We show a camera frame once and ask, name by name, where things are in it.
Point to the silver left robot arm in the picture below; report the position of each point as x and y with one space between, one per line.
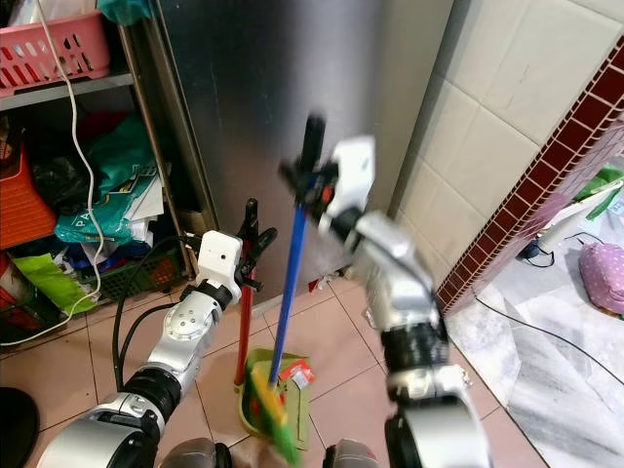
185 336

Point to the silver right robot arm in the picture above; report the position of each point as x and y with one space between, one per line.
400 283

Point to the stainless steel fridge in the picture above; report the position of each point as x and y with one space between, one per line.
253 88

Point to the dark green plastic crate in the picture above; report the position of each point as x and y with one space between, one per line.
146 273

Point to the red white wrapper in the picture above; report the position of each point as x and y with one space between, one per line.
295 371

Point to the teal plastic bag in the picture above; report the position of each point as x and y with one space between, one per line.
122 171

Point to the bright green bag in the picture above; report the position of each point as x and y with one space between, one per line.
63 278

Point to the black plastic bag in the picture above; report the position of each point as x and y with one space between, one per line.
58 180

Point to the grey robot left leg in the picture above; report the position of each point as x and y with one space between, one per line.
195 455

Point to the grey robot leg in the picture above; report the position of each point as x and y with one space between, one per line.
195 455
351 455

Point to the grey robot right leg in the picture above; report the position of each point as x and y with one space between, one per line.
351 455

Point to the orange plastic crate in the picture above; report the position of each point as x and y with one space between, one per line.
24 205

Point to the grey metal shelf rack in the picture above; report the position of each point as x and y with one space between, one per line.
58 93

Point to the teal cloth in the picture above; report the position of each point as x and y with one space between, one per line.
125 10

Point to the pink plastic basket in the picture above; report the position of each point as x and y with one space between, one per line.
49 54

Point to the white green plastic item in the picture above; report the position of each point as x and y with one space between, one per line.
580 214

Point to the black round object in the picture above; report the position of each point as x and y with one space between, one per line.
17 429

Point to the pink purple dotted item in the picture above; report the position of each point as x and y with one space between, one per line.
603 278

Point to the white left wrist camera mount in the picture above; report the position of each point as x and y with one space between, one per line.
219 258

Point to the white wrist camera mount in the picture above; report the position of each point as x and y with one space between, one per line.
354 171
219 258

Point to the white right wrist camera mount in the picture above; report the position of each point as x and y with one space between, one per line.
354 171

